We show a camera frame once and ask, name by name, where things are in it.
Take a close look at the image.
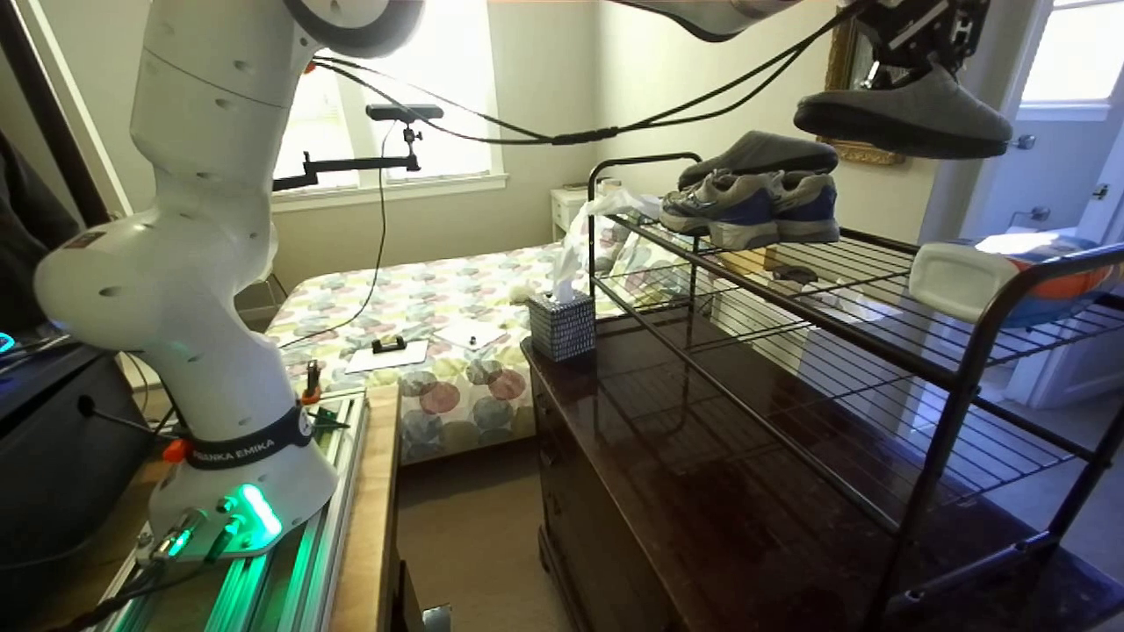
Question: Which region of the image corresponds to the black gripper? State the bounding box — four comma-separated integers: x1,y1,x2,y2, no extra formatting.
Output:
859,0,990,87

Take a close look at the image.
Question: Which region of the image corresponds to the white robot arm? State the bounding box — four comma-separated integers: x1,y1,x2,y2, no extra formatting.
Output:
34,0,423,559

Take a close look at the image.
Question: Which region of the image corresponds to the black metal shoe rack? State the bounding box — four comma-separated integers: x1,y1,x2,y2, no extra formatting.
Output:
583,149,1124,629

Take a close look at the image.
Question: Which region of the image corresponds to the gold framed picture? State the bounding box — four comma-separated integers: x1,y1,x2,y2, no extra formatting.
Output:
819,9,941,169

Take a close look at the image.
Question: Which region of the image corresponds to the white door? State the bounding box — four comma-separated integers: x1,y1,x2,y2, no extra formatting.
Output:
961,0,1124,237

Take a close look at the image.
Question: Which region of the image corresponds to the grey blue right sneaker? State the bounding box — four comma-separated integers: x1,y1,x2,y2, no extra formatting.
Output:
774,173,839,242

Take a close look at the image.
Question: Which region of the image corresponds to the grey blue sneaker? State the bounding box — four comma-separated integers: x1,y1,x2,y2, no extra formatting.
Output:
774,173,839,242
659,169,779,249

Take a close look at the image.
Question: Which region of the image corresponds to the grey blue left sneaker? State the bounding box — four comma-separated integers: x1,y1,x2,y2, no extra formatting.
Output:
659,169,779,249

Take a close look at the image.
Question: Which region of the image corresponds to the white plastic container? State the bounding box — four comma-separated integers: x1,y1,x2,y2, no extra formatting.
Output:
907,242,1019,320

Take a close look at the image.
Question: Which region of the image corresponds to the blue patterned tissue box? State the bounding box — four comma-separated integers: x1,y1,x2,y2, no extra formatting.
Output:
529,290,598,362

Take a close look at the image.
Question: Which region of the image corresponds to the dark wooden dresser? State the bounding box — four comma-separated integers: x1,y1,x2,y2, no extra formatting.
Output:
529,314,1121,632

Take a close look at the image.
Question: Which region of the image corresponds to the floral bed mattress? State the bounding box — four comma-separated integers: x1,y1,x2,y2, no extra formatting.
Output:
267,242,565,463

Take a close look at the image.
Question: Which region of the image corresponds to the small black device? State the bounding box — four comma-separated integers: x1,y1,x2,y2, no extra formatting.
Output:
367,338,407,353

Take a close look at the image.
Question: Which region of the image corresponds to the black computer case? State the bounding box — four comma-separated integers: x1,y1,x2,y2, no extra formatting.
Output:
0,347,150,603

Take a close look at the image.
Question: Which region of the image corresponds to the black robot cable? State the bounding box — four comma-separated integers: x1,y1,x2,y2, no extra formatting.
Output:
304,0,882,344

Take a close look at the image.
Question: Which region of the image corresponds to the black camera on stand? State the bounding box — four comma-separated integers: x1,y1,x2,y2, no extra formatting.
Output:
271,106,443,191

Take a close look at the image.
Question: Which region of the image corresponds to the aluminium rail base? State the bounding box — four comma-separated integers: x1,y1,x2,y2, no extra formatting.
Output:
92,392,367,632

